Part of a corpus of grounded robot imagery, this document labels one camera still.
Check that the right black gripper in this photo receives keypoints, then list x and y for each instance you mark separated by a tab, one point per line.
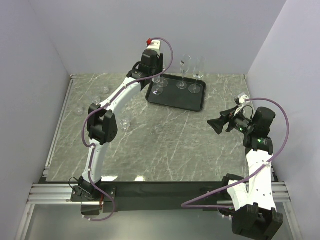
218	124

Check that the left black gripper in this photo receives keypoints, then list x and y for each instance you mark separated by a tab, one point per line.
160	63

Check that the champagne flute with dark mark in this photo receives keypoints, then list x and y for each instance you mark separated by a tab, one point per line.
184	68

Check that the clear wine glass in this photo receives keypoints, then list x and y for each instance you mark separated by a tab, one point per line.
163	82

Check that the small stemmed glass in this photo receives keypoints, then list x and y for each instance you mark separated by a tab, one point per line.
157	89

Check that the clear flute glass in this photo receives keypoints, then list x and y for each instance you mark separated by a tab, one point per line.
125	120
198	73

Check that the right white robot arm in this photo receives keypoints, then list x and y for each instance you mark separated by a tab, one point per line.
255	215

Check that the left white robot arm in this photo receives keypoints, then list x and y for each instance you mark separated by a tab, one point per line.
101	124

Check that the black rectangular tray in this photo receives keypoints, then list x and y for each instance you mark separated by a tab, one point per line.
178	98

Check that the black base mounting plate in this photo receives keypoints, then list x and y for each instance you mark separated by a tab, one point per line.
141	195

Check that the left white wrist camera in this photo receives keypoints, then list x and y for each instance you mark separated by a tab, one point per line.
154	45

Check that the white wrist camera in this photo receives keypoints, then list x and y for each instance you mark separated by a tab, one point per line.
154	45
241	102

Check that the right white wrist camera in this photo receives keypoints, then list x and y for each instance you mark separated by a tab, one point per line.
241	102

